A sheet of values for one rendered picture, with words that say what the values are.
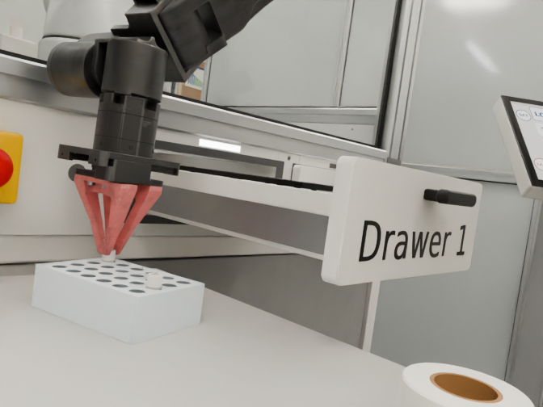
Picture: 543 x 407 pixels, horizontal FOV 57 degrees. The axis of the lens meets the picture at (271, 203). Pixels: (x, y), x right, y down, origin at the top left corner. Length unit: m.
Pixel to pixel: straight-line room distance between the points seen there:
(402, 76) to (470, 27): 1.26
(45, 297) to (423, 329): 2.02
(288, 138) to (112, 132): 0.44
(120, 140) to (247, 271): 0.43
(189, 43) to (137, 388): 0.34
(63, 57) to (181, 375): 0.34
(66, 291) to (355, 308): 0.80
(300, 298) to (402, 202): 0.52
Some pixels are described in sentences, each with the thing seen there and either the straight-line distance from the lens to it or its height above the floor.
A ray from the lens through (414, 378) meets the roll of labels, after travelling 0.31.
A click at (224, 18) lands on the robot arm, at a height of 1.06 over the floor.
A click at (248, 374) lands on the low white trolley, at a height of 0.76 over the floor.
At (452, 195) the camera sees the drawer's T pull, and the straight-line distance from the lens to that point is 0.50.
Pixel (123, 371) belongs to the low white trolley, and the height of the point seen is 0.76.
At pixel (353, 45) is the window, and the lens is 1.04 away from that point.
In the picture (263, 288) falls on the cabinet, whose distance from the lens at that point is 0.89.
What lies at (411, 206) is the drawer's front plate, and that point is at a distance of 0.51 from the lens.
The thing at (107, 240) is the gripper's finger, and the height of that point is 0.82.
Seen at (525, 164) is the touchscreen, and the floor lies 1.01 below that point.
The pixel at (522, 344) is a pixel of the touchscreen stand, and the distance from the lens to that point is 1.60.
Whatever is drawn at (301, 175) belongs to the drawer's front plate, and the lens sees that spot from 0.87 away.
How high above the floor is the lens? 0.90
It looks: 3 degrees down
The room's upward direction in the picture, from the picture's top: 8 degrees clockwise
